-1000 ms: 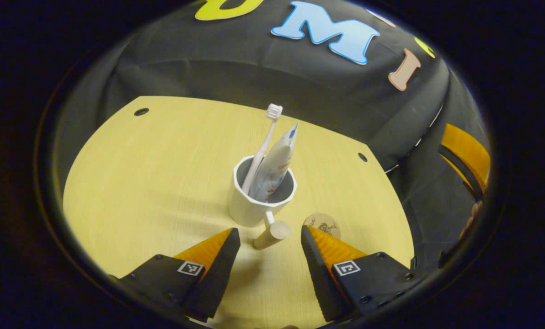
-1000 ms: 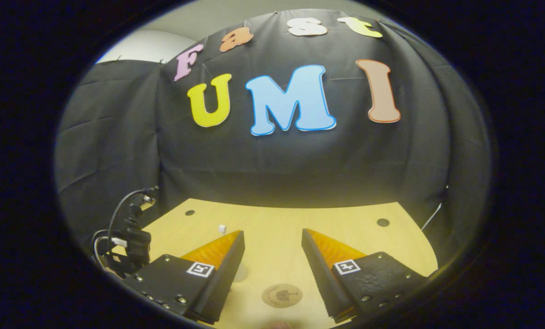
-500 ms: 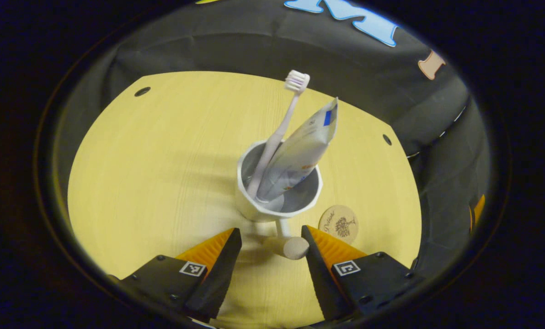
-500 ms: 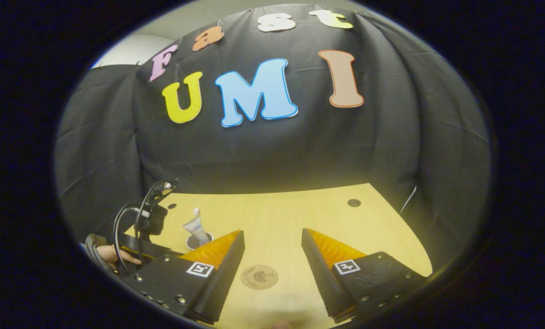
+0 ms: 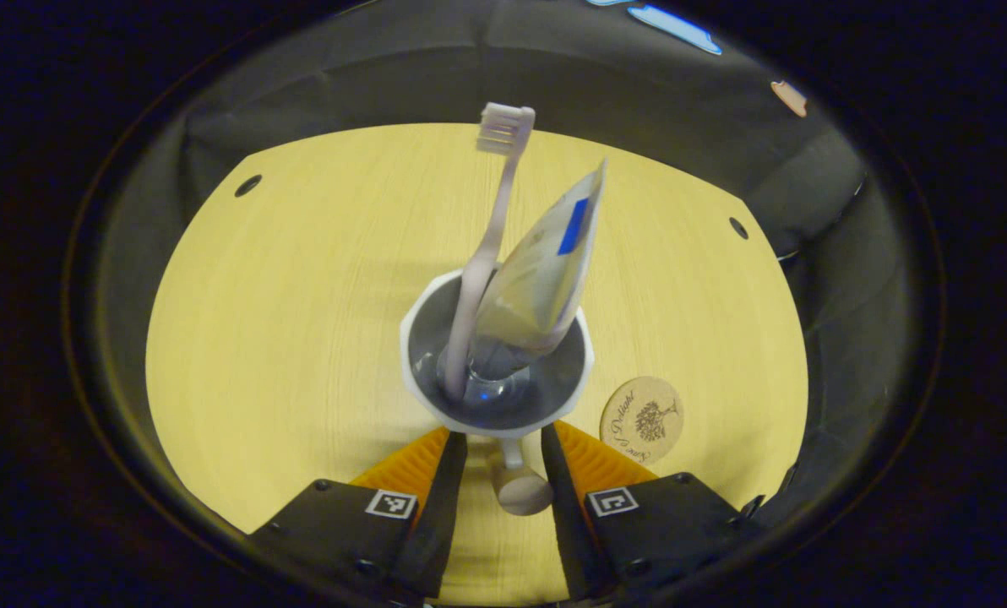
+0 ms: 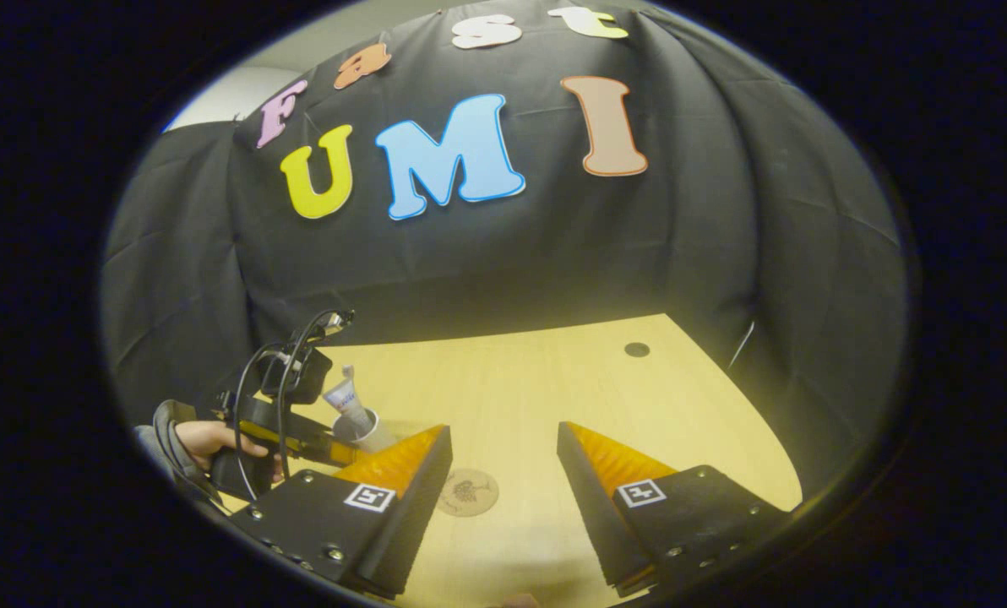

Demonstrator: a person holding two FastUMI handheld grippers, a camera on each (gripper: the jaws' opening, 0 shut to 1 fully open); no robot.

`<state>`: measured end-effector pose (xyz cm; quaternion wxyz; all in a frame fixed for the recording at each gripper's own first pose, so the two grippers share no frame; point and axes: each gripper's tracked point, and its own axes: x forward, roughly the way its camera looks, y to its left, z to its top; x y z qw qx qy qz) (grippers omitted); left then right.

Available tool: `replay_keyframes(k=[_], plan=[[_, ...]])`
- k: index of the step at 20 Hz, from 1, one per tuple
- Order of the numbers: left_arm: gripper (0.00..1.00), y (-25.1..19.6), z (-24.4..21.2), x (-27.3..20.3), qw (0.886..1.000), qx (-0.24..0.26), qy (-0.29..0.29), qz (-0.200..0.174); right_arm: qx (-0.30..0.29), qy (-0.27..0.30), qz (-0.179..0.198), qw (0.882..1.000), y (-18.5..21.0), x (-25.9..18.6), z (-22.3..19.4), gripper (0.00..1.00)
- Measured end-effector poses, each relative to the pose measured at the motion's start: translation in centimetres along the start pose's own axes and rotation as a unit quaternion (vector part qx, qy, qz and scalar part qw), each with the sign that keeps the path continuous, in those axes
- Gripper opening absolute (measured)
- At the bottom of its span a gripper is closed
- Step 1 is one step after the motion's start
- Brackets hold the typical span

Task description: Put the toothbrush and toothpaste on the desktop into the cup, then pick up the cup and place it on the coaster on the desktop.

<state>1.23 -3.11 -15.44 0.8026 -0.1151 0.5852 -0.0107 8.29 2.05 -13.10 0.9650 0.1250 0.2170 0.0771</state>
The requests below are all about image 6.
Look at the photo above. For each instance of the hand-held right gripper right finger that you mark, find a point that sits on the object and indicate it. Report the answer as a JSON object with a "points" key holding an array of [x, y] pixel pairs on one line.
{"points": [[592, 498]]}

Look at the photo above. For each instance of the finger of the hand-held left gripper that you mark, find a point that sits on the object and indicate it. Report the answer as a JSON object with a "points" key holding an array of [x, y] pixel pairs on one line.
{"points": [[330, 450]]}

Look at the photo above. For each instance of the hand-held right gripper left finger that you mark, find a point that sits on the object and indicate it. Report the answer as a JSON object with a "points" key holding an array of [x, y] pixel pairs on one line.
{"points": [[419, 498]]}

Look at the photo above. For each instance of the white toothpaste tube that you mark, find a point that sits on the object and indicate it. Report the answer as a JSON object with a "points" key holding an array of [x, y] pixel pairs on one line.
{"points": [[345, 395]]}

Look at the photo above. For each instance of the round wooden coaster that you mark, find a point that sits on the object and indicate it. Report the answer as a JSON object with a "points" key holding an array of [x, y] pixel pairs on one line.
{"points": [[470, 492]]}

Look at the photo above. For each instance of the wooden desktop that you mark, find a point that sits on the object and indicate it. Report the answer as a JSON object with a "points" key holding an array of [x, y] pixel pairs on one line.
{"points": [[554, 388]]}

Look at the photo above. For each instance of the black backdrop cloth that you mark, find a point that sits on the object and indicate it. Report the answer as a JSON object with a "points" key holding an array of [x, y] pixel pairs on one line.
{"points": [[639, 236]]}

